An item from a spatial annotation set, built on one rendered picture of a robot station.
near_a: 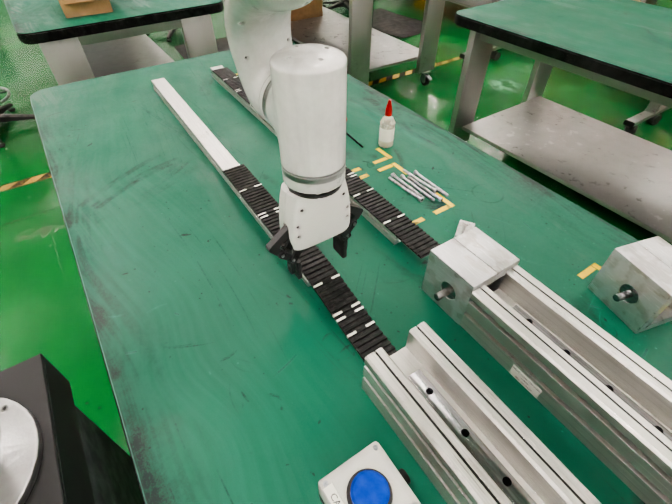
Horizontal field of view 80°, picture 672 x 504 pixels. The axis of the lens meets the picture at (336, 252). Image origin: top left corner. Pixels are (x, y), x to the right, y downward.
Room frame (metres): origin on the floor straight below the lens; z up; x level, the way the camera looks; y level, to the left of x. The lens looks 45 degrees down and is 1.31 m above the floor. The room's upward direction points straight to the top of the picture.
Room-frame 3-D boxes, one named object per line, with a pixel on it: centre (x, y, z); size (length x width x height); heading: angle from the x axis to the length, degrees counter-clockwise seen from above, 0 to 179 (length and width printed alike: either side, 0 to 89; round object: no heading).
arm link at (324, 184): (0.45, 0.03, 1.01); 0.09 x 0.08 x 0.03; 123
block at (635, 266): (0.40, -0.48, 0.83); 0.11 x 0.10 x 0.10; 109
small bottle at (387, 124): (0.91, -0.13, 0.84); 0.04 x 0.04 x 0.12
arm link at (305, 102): (0.45, 0.03, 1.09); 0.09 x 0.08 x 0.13; 35
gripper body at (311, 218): (0.45, 0.03, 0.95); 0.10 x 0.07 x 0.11; 123
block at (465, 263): (0.42, -0.20, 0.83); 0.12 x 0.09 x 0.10; 123
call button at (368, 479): (0.11, -0.03, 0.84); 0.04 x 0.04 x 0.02
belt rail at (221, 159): (0.85, 0.29, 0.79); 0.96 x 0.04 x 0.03; 33
